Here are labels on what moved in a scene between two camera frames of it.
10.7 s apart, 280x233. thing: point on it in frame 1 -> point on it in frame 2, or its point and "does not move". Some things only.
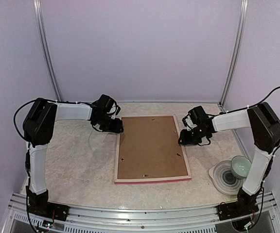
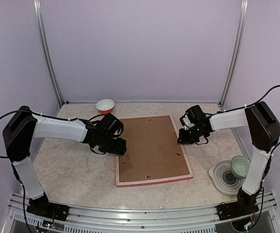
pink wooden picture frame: (148, 151) does not move
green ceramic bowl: (240, 166) does not move
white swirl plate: (223, 180) does not move
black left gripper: (116, 127) -> (120, 148)
